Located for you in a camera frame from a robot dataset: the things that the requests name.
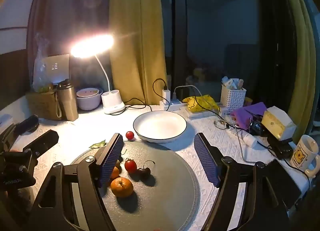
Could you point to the black smartphone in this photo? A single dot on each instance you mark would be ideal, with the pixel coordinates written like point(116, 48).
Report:
point(285, 183)

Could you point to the white bear print mug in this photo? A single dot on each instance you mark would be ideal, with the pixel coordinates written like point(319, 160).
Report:
point(303, 154)

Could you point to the green leaf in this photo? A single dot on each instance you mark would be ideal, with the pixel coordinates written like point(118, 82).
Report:
point(98, 144)

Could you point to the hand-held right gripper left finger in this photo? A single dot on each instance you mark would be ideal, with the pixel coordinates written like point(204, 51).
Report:
point(111, 160)

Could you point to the white charger plug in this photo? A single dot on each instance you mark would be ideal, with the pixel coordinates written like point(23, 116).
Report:
point(166, 95)

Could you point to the black window frame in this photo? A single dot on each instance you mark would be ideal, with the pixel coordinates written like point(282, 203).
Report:
point(180, 33)

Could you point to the steel thermos cup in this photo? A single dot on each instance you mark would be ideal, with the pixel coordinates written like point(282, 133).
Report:
point(68, 103)

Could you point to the printed white packet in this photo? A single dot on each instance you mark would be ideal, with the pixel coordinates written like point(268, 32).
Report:
point(228, 82)

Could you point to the red cherry tomato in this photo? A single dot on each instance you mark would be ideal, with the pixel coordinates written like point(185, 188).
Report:
point(129, 135)
point(130, 166)

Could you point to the white card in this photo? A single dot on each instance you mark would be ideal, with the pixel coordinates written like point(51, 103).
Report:
point(58, 68)

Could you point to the dark cherry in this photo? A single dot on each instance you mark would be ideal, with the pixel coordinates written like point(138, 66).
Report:
point(144, 173)

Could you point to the clear plastic bag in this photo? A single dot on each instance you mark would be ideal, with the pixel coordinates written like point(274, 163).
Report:
point(41, 70)

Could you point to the white plastic basket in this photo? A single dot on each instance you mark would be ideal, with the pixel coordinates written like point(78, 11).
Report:
point(232, 99)

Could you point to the white power strip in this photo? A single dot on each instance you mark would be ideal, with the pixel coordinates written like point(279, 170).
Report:
point(175, 103)

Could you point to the white desk lamp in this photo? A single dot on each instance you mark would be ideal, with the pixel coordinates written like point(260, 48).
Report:
point(112, 102)

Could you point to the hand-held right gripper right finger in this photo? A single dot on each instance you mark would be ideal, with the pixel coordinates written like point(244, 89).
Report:
point(206, 158)

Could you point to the small orange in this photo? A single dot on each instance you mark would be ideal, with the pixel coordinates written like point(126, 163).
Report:
point(115, 173)

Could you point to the grey round placemat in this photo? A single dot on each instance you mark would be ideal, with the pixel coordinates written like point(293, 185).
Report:
point(165, 191)

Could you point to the lilac bowl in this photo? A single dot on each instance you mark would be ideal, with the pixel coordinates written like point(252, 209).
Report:
point(88, 103)

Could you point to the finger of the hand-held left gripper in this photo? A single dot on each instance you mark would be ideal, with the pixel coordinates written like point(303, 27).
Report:
point(27, 123)
point(42, 142)

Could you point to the yellow duck print bag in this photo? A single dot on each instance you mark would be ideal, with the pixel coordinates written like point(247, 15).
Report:
point(202, 103)

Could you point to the wooden spatula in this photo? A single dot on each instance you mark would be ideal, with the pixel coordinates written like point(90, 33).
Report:
point(240, 83)

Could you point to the yellow curtain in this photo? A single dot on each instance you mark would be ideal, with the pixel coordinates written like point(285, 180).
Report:
point(300, 58)
point(135, 33)

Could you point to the mandarin orange with stem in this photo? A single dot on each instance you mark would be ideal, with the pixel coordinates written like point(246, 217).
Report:
point(121, 187)

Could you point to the small white box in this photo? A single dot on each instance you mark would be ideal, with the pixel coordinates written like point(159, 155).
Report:
point(223, 110)

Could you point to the black box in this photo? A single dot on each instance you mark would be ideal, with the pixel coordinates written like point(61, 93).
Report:
point(280, 148)

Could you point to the white plate with dark rim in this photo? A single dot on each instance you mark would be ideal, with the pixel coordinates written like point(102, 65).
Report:
point(160, 125)

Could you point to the white tube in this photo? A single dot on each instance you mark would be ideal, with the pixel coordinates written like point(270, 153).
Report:
point(247, 139)

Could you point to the purple cloth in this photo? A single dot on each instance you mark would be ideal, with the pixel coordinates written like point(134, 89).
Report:
point(246, 113)

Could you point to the black camera device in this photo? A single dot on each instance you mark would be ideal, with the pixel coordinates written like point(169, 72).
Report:
point(257, 127)

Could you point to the yellow tissue box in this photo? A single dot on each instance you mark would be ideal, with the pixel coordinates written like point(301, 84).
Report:
point(276, 123)

